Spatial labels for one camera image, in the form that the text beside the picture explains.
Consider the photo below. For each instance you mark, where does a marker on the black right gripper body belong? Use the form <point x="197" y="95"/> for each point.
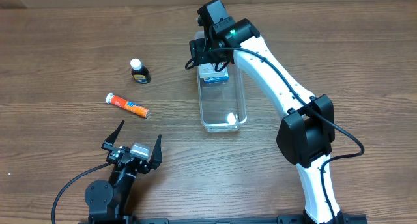
<point x="205" y="51"/>

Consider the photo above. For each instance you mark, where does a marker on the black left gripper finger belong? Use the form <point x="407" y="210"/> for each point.
<point x="156" y="157"/>
<point x="111" y="139"/>

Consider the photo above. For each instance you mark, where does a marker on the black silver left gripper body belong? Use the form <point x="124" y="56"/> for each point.
<point x="113" y="155"/>

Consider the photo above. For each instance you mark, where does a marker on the white plaster box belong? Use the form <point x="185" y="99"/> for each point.
<point x="208" y="71"/>

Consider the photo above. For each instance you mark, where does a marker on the orange tablet tube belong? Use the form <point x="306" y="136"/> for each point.
<point x="127" y="105"/>

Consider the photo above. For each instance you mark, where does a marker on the clear plastic container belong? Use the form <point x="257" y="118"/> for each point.
<point x="222" y="105"/>

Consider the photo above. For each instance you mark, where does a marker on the dark bottle white cap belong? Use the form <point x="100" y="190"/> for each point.
<point x="139" y="72"/>

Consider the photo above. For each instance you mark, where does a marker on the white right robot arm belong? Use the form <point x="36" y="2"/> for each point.
<point x="306" y="133"/>

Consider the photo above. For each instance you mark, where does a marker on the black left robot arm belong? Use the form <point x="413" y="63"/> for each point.
<point x="107" y="199"/>

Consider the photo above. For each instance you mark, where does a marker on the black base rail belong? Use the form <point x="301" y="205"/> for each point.
<point x="281" y="219"/>

